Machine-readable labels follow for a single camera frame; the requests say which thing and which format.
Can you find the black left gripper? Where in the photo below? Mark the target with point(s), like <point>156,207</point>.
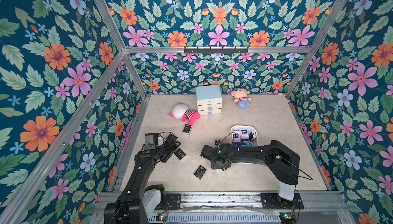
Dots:
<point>170,148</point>

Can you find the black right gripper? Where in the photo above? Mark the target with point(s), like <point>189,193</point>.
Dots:
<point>209,154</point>

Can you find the black packet mid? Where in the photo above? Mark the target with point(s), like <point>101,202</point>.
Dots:
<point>180,154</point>

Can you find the pink tissue pack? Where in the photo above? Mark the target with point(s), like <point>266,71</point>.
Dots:
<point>236,137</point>

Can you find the black packet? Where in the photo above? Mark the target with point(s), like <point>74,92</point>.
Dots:
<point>187,129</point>
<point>252,136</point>
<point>200,172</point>

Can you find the white oval storage tray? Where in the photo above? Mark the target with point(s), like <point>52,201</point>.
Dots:
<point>255,143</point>

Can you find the white blue tissue pack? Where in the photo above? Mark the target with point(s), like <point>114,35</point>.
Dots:
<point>244,134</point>

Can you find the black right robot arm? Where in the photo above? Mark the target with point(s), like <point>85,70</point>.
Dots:
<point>281,160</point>

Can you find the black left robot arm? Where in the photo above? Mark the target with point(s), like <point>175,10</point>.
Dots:
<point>138,201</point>

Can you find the white pink plush toy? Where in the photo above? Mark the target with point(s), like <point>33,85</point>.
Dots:
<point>183,112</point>

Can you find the small blue-top drawer cabinet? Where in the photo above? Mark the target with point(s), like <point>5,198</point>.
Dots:
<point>209,100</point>

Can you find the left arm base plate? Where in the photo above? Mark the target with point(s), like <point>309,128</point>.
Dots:
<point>170,201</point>

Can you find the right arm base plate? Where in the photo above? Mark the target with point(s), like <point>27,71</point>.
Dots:
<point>274,201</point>

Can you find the black hook rail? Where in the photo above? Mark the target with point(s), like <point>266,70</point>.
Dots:
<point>215,50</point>

